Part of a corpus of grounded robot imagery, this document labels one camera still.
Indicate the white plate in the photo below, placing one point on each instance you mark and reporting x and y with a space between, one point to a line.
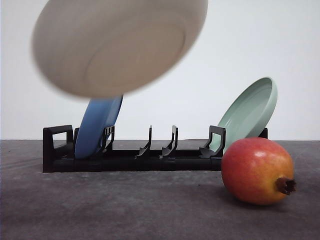
105 48

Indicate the red yellow pomegranate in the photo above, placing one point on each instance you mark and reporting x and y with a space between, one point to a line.
257 171

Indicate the blue plate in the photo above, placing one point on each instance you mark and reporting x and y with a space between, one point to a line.
100 113

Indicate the green plate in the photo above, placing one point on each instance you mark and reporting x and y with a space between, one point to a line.
248 114

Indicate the black plastic dish rack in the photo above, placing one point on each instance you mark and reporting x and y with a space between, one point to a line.
59 146

